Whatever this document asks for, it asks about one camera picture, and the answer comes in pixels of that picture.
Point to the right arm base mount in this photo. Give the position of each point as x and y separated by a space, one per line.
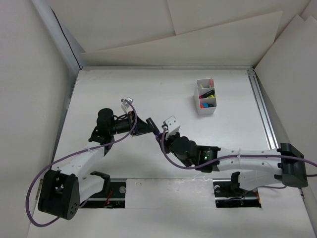
228 194

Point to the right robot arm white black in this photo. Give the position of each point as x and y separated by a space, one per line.
251 169

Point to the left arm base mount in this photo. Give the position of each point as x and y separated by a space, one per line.
109 193

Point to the aluminium rail right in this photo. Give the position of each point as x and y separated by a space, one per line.
266 122

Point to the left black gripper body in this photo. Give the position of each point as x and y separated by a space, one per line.
125 125

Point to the pink cap black highlighter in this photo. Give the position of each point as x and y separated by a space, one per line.
205 95

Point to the purple tip black highlighter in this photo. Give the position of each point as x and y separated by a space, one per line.
155 129

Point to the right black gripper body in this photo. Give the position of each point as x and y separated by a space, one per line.
168 148

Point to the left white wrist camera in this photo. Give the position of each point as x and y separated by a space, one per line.
125 104

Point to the white compartment pen holder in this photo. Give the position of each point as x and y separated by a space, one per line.
198 101

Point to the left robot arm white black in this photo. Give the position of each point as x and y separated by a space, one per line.
64 189

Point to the yellow cap black highlighter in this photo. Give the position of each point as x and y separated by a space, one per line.
211 96

